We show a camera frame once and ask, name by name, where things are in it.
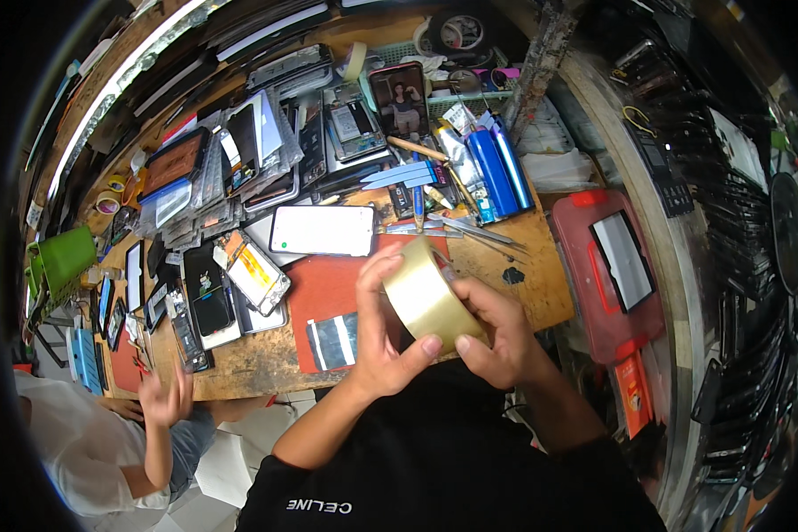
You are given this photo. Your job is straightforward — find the stack of phone frames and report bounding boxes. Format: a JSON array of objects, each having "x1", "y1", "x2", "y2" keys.
[{"x1": 245, "y1": 43, "x2": 337, "y2": 102}]

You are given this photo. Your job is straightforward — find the black fan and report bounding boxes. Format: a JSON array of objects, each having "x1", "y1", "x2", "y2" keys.
[{"x1": 770, "y1": 172, "x2": 798, "y2": 297}]

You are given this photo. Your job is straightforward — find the opened phone with battery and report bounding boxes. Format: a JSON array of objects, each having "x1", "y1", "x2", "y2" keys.
[{"x1": 322, "y1": 82, "x2": 391, "y2": 164}]

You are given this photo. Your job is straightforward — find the blue screen phone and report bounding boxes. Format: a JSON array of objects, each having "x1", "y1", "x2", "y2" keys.
[{"x1": 97, "y1": 275, "x2": 115, "y2": 335}]

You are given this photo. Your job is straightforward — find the thick blue cylinder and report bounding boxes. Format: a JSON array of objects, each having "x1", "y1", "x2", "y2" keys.
[{"x1": 467, "y1": 128, "x2": 521, "y2": 220}]

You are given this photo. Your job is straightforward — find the shelf of flat boxes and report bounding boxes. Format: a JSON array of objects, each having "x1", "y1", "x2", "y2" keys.
[{"x1": 73, "y1": 0, "x2": 347, "y2": 134}]

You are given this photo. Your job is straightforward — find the red plastic box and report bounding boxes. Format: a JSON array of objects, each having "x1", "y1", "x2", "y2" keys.
[{"x1": 550, "y1": 189, "x2": 668, "y2": 366}]

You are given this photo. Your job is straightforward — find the black calculator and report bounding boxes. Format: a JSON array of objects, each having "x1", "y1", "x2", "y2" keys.
[{"x1": 628, "y1": 123, "x2": 696, "y2": 219}]

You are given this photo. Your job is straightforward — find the pink case phone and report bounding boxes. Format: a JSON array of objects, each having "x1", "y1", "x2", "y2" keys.
[{"x1": 368, "y1": 61, "x2": 432, "y2": 141}]

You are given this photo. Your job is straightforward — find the wooden handle tool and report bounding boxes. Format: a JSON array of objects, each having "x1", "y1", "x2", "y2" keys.
[{"x1": 386, "y1": 135, "x2": 450, "y2": 164}]

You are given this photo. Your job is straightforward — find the slim black phone white screen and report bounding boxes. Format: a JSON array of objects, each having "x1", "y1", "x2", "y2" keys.
[{"x1": 124, "y1": 240, "x2": 146, "y2": 314}]

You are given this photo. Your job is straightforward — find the red work mat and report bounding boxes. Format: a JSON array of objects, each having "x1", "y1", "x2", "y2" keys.
[{"x1": 286, "y1": 234, "x2": 453, "y2": 375}]

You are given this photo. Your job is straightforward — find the black and white flat box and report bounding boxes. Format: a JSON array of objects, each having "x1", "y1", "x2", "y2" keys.
[{"x1": 588, "y1": 209, "x2": 657, "y2": 314}]

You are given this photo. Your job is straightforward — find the beige packing tape roll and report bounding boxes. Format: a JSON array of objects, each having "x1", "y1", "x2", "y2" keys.
[{"x1": 380, "y1": 234, "x2": 490, "y2": 356}]

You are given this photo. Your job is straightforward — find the green plastic basket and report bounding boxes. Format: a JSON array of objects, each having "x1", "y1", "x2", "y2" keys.
[{"x1": 358, "y1": 40, "x2": 528, "y2": 119}]

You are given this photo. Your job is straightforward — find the black tape roll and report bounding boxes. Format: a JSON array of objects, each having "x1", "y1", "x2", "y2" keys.
[{"x1": 431, "y1": 9, "x2": 501, "y2": 58}]

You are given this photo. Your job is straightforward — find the blue plastic case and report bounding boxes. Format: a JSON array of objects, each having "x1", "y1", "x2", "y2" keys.
[{"x1": 72, "y1": 327, "x2": 109, "y2": 397}]

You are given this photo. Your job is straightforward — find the blue plastic pry tool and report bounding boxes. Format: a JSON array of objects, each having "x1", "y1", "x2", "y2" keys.
[
  {"x1": 360, "y1": 161, "x2": 434, "y2": 184},
  {"x1": 362, "y1": 174, "x2": 440, "y2": 192}
]

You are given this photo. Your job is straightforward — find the worn wooden post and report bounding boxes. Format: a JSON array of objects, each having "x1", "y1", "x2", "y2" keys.
[{"x1": 501, "y1": 0, "x2": 583, "y2": 145}]

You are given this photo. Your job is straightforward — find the blue handle screwdriver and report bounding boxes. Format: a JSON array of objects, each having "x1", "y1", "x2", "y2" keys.
[{"x1": 411, "y1": 152, "x2": 427, "y2": 235}]

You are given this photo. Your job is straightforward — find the thin blue cylinder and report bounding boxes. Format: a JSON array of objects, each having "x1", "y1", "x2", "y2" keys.
[{"x1": 492, "y1": 116, "x2": 537, "y2": 212}]

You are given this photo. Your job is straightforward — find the phone display with orange flex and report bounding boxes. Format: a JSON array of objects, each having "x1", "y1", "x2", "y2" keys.
[{"x1": 213, "y1": 229, "x2": 292, "y2": 317}]

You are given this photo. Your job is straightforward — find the black framed orange panel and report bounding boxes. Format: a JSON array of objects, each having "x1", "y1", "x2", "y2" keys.
[{"x1": 137, "y1": 126, "x2": 212, "y2": 200}]

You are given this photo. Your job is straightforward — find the black phone with cartoon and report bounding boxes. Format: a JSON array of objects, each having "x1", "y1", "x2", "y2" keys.
[{"x1": 182, "y1": 242, "x2": 235, "y2": 337}]

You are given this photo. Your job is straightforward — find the silver tweezers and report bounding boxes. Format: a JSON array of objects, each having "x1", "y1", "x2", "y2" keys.
[
  {"x1": 375, "y1": 222, "x2": 464, "y2": 239},
  {"x1": 428, "y1": 213, "x2": 528, "y2": 248}
]

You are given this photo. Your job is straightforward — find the orange packet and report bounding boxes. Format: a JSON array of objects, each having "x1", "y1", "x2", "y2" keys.
[{"x1": 613, "y1": 350, "x2": 654, "y2": 440}]

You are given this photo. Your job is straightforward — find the green plastic container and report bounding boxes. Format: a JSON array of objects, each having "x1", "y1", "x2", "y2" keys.
[{"x1": 25, "y1": 226, "x2": 99, "y2": 308}]

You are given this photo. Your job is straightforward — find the stack of white papers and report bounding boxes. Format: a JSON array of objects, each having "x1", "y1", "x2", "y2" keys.
[{"x1": 517, "y1": 112, "x2": 601, "y2": 195}]

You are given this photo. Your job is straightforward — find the person's left hand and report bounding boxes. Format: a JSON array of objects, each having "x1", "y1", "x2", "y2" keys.
[{"x1": 350, "y1": 241, "x2": 444, "y2": 399}]

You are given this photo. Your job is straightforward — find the person's right hand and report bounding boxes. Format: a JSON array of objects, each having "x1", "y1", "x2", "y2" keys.
[{"x1": 441, "y1": 265, "x2": 549, "y2": 391}]

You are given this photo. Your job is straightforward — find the silver foil pouch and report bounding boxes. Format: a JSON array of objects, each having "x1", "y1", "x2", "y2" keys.
[{"x1": 435, "y1": 123, "x2": 481, "y2": 188}]

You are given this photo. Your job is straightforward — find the heap of bagged phone screens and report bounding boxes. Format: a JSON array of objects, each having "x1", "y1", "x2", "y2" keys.
[{"x1": 132, "y1": 86, "x2": 308, "y2": 248}]

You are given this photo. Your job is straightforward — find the bare phone circuit frame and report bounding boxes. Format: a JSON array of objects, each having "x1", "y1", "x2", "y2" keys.
[{"x1": 165, "y1": 289, "x2": 215, "y2": 374}]

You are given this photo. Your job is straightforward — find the glossy black screen piece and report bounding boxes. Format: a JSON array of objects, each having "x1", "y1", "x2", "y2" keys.
[{"x1": 306, "y1": 313, "x2": 360, "y2": 372}]

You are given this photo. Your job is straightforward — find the cream masking tape roll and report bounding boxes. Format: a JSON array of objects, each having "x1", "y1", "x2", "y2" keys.
[{"x1": 341, "y1": 41, "x2": 368, "y2": 82}]

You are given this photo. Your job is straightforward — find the rack of black phones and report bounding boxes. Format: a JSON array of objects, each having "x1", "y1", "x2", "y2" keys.
[{"x1": 690, "y1": 286, "x2": 798, "y2": 488}]

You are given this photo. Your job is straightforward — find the person's body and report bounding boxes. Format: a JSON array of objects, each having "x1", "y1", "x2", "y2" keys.
[{"x1": 236, "y1": 359, "x2": 669, "y2": 532}]

